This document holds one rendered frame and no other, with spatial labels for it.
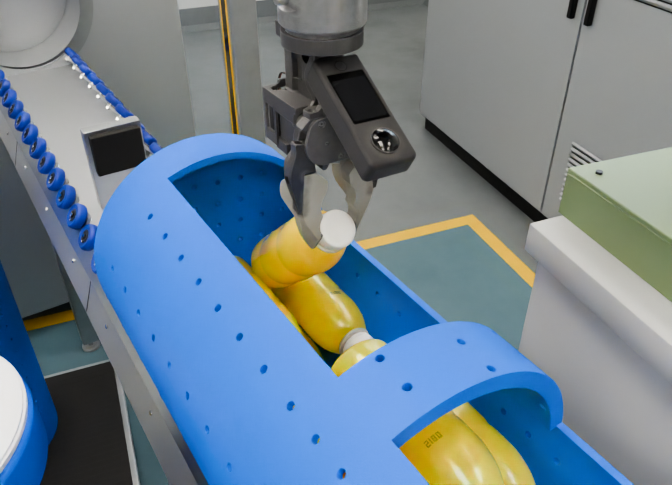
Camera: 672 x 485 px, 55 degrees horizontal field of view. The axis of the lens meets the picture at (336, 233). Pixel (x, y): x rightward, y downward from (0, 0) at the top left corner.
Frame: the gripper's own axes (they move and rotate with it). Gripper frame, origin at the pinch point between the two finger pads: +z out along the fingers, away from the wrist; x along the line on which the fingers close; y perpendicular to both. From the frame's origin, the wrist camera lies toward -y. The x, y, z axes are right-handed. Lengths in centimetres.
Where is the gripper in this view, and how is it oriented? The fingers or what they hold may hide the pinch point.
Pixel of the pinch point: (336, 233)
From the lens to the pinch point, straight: 64.9
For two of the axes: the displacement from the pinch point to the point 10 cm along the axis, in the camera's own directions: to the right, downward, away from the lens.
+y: -5.4, -4.8, 6.9
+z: 0.0, 8.2, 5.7
